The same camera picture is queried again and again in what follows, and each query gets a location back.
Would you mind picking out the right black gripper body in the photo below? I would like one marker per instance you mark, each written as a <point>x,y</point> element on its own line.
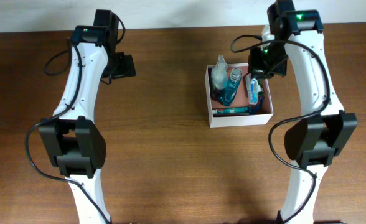
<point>264,69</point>

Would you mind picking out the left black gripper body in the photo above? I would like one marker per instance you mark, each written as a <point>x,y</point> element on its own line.
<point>124,66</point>

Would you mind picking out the green Dettol soap box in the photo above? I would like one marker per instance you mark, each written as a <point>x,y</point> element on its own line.
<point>247,82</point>

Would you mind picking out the blue white toothbrush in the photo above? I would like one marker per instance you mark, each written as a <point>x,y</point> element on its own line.
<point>253,92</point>

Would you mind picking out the teal mouthwash bottle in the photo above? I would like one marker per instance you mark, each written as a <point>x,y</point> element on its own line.
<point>231,88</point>

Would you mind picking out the blue disposable razor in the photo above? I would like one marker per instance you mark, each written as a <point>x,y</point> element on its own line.
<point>255,109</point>

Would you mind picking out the foam soap pump bottle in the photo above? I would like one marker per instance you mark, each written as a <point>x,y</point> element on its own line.
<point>218,78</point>

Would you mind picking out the red green toothpaste tube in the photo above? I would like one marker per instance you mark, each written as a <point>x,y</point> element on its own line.
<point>246,110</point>

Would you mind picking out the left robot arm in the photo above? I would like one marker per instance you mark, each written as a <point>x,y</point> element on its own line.
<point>73,143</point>

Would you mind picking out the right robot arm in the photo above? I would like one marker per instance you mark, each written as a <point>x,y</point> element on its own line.
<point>323,128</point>

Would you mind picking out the pink cardboard box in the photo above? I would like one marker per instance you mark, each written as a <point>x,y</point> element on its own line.
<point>240,100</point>

